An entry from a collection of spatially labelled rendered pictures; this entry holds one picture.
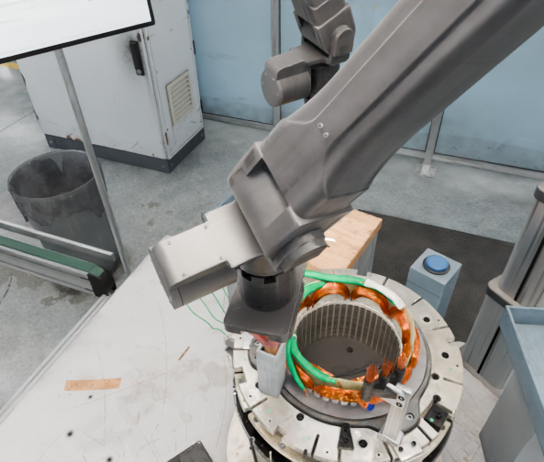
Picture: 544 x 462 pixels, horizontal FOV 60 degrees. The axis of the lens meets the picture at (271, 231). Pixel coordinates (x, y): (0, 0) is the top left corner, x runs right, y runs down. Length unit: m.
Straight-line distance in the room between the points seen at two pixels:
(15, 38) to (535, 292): 1.30
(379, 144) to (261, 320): 0.24
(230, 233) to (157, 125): 2.55
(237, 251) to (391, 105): 0.18
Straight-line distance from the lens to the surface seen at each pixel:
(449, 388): 0.69
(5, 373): 2.26
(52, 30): 1.40
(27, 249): 1.50
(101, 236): 2.27
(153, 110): 2.87
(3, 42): 1.37
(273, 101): 0.75
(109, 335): 1.16
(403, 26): 0.25
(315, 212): 0.30
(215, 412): 1.00
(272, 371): 0.60
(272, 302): 0.46
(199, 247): 0.37
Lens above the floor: 1.66
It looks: 41 degrees down
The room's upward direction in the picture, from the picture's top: 2 degrees counter-clockwise
